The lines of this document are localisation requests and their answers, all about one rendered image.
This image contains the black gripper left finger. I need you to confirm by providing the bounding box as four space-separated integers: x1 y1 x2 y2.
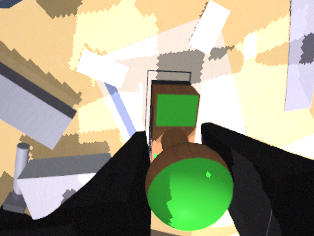
0 130 152 236

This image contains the light grey rectangular bar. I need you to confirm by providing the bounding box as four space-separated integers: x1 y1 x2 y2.
0 62 77 150

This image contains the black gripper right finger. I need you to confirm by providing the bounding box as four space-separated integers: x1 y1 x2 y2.
200 122 314 236

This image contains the pale lavender flat bar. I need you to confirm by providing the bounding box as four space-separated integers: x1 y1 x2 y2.
283 0 314 111

